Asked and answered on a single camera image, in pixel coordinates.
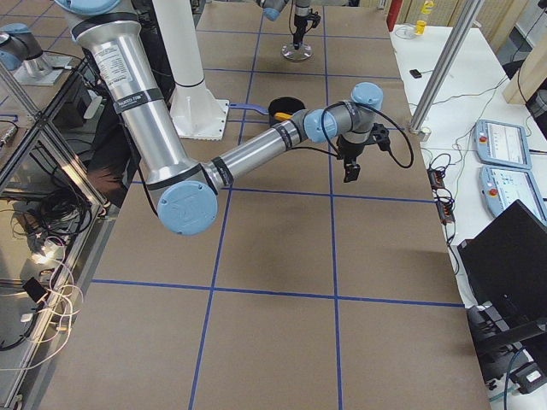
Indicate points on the orange black power strip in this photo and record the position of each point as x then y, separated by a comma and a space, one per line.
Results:
442, 196

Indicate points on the glass lid purple knob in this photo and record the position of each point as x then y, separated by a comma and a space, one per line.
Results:
296, 54

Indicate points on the yellow plastic corn cob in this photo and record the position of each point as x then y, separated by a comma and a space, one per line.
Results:
280, 116

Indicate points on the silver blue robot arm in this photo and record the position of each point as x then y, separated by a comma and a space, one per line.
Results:
185, 189
272, 9

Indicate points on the blue teach pendant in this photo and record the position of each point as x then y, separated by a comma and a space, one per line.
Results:
502, 144
501, 186

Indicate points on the black laptop computer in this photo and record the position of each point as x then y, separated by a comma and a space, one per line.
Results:
507, 260

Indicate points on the near blue teach pendant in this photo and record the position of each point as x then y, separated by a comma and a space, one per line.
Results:
501, 186

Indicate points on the far blue teach pendant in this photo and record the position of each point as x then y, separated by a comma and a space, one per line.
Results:
502, 144

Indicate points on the aluminium frame post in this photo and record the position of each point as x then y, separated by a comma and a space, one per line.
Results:
447, 57

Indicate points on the small black square sensor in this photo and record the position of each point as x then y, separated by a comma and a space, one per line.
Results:
416, 74

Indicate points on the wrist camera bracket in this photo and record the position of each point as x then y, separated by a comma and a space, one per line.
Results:
314, 18
380, 136

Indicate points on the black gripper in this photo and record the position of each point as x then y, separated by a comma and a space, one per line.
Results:
352, 152
298, 22

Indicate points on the dark blue saucepan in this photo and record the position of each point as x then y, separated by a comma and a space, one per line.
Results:
289, 105

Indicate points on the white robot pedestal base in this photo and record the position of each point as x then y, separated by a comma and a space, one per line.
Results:
195, 111

